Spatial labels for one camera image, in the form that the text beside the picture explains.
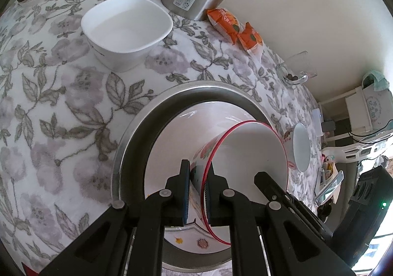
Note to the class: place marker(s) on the strawberry pattern bowl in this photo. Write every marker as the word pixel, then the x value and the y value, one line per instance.
pixel 238 154

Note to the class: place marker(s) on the glass mug with handle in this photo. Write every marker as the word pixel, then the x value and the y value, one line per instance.
pixel 296 70

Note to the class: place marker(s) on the white wooden shelf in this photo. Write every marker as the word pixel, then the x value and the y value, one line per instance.
pixel 359 116

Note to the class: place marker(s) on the white bowl with red emblem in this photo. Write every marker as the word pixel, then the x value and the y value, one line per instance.
pixel 297 146

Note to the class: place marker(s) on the white plate with yellow flowers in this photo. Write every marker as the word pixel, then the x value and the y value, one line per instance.
pixel 184 135

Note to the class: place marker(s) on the white power strip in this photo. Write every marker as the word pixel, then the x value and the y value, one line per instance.
pixel 317 120

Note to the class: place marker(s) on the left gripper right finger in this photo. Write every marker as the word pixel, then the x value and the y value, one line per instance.
pixel 257 232

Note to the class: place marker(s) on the stainless steel plate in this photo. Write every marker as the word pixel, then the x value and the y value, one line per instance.
pixel 130 160

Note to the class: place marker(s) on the orange snack packet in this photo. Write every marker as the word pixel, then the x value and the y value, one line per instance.
pixel 251 41
pixel 225 23

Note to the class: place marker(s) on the small white square bowl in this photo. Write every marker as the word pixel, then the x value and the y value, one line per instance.
pixel 123 32

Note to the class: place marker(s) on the black power adapter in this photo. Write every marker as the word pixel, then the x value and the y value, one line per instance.
pixel 328 126

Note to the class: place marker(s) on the white chair back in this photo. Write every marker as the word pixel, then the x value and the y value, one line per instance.
pixel 356 152

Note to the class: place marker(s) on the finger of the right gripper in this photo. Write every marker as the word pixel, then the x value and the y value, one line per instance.
pixel 270 189

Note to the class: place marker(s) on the floral tablecloth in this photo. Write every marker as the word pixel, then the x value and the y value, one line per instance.
pixel 63 114

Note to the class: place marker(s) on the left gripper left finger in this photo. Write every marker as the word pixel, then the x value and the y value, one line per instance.
pixel 128 240

